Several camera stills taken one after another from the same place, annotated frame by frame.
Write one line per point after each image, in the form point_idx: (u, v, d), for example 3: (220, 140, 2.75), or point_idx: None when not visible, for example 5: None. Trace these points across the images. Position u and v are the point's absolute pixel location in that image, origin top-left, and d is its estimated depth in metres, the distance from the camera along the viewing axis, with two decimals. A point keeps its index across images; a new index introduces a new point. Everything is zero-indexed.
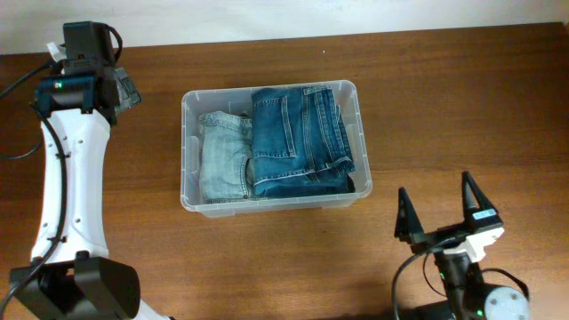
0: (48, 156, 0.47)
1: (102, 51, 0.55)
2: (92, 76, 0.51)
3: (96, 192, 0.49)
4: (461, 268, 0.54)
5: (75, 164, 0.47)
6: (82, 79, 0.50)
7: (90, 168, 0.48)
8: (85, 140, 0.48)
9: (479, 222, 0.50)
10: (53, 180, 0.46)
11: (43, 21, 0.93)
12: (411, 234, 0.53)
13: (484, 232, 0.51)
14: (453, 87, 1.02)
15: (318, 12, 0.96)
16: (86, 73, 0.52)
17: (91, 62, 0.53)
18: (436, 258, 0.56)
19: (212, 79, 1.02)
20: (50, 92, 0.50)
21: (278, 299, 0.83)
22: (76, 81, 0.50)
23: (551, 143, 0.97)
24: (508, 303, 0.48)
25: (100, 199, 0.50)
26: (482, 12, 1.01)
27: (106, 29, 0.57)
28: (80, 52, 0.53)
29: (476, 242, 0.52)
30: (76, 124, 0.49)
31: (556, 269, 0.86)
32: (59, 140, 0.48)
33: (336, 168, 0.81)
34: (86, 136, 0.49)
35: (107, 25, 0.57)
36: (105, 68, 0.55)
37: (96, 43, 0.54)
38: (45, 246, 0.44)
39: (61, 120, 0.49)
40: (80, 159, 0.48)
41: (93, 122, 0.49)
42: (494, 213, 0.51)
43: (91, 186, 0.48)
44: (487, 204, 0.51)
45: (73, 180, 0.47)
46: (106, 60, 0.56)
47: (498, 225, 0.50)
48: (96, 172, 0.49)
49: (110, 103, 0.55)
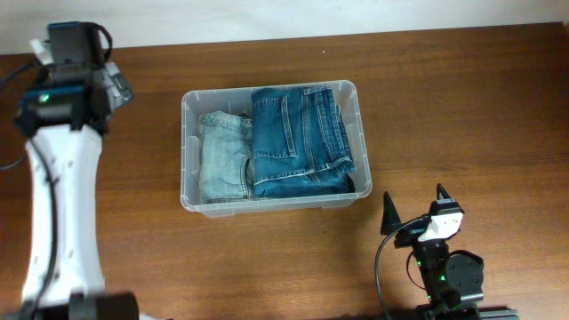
0: (32, 180, 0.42)
1: (98, 55, 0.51)
2: (80, 88, 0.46)
3: (89, 216, 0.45)
4: (433, 252, 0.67)
5: (63, 190, 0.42)
6: (71, 91, 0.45)
7: (82, 193, 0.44)
8: (76, 163, 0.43)
9: (441, 205, 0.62)
10: (38, 207, 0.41)
11: (41, 21, 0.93)
12: (388, 221, 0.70)
13: (445, 216, 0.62)
14: (453, 87, 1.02)
15: (318, 12, 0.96)
16: (76, 83, 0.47)
17: (79, 69, 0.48)
18: (415, 249, 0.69)
19: (212, 79, 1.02)
20: (34, 103, 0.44)
21: (279, 299, 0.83)
22: (66, 92, 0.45)
23: (550, 142, 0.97)
24: (462, 266, 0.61)
25: (92, 221, 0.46)
26: (480, 12, 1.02)
27: (97, 29, 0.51)
28: (69, 57, 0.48)
29: (442, 225, 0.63)
30: (66, 145, 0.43)
31: (556, 268, 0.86)
32: (46, 164, 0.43)
33: (336, 168, 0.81)
34: (77, 157, 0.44)
35: (98, 24, 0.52)
36: (94, 75, 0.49)
37: (87, 48, 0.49)
38: (38, 285, 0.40)
39: (48, 139, 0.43)
40: (69, 184, 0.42)
41: (84, 143, 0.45)
42: (454, 201, 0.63)
43: (84, 210, 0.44)
44: (451, 199, 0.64)
45: (61, 207, 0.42)
46: (96, 64, 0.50)
47: (456, 210, 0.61)
48: (90, 193, 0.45)
49: (103, 114, 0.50)
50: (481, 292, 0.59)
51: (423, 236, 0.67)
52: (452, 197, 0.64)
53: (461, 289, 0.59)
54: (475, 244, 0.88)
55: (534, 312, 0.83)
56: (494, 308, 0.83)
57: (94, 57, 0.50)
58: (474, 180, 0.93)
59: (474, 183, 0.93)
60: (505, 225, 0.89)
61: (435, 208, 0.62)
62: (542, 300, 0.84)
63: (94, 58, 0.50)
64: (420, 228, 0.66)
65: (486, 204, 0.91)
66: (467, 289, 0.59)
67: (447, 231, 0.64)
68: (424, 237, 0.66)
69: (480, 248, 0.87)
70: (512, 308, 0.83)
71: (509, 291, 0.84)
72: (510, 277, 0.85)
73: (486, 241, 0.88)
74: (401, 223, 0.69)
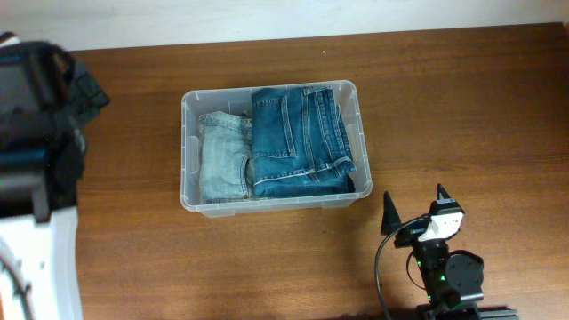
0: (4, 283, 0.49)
1: (50, 88, 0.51)
2: (39, 152, 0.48)
3: (68, 290, 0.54)
4: (434, 252, 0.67)
5: (35, 293, 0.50)
6: (30, 157, 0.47)
7: (56, 288, 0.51)
8: (44, 267, 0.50)
9: (441, 205, 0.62)
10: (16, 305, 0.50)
11: (42, 21, 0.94)
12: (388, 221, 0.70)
13: (445, 216, 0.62)
14: (452, 87, 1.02)
15: (318, 12, 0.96)
16: (31, 142, 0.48)
17: (35, 123, 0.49)
18: (415, 249, 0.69)
19: (212, 79, 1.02)
20: None
21: (279, 299, 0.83)
22: (22, 156, 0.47)
23: (549, 143, 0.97)
24: (462, 266, 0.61)
25: (71, 276, 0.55)
26: (480, 12, 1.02)
27: (44, 52, 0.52)
28: (17, 101, 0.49)
29: (442, 225, 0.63)
30: (33, 252, 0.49)
31: (555, 269, 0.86)
32: (16, 273, 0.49)
33: (336, 168, 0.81)
34: (44, 264, 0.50)
35: (44, 52, 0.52)
36: (55, 119, 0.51)
37: (34, 90, 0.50)
38: None
39: (6, 244, 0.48)
40: (39, 289, 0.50)
41: (53, 244, 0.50)
42: (454, 201, 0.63)
43: (62, 292, 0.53)
44: (451, 199, 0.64)
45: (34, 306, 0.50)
46: (52, 108, 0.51)
47: (456, 210, 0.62)
48: (66, 274, 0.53)
49: (70, 167, 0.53)
50: (481, 292, 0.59)
51: (423, 236, 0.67)
52: (452, 197, 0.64)
53: (461, 289, 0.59)
54: (475, 244, 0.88)
55: (534, 312, 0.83)
56: (494, 308, 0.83)
57: (43, 94, 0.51)
58: (474, 180, 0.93)
59: (474, 183, 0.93)
60: (505, 225, 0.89)
61: (435, 208, 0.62)
62: (542, 300, 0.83)
63: (45, 95, 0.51)
64: (420, 228, 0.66)
65: (486, 204, 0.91)
66: (467, 289, 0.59)
67: (447, 231, 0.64)
68: (424, 237, 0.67)
69: (480, 248, 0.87)
70: (512, 308, 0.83)
71: (509, 292, 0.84)
72: (511, 277, 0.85)
73: (486, 241, 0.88)
74: (401, 223, 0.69)
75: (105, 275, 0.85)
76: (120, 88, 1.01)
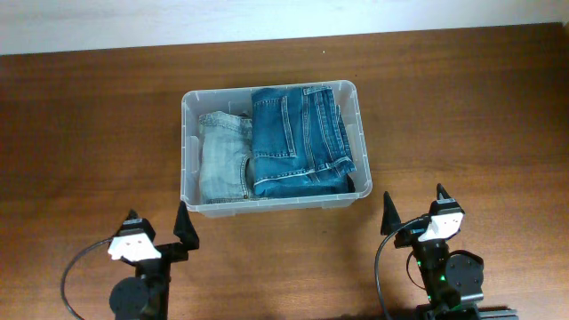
0: None
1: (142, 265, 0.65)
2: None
3: None
4: (433, 252, 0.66)
5: None
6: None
7: None
8: None
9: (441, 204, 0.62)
10: None
11: (43, 22, 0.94)
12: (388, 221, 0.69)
13: (445, 215, 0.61)
14: (453, 88, 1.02)
15: (318, 12, 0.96)
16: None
17: None
18: (415, 249, 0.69)
19: (212, 79, 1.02)
20: None
21: (278, 300, 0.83)
22: None
23: (550, 143, 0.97)
24: (462, 267, 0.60)
25: None
26: (479, 12, 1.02)
27: (145, 305, 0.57)
28: None
29: (442, 225, 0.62)
30: None
31: (556, 269, 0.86)
32: None
33: (336, 167, 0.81)
34: None
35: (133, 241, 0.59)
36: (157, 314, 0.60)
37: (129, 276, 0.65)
38: None
39: None
40: None
41: None
42: (454, 201, 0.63)
43: None
44: (451, 199, 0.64)
45: None
46: None
47: (456, 210, 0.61)
48: None
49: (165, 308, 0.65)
50: (481, 292, 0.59)
51: (423, 236, 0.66)
52: (452, 197, 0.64)
53: (460, 289, 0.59)
54: (475, 244, 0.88)
55: (534, 313, 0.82)
56: (494, 308, 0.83)
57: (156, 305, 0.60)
58: (474, 180, 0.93)
59: (474, 183, 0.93)
60: (505, 225, 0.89)
61: (435, 208, 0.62)
62: (542, 300, 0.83)
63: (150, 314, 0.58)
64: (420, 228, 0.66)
65: (486, 204, 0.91)
66: (467, 289, 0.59)
67: (448, 231, 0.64)
68: (424, 237, 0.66)
69: (480, 248, 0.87)
70: (512, 308, 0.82)
71: (510, 292, 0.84)
72: (510, 277, 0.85)
73: (486, 241, 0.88)
74: (401, 224, 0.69)
75: (105, 275, 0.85)
76: (121, 89, 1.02)
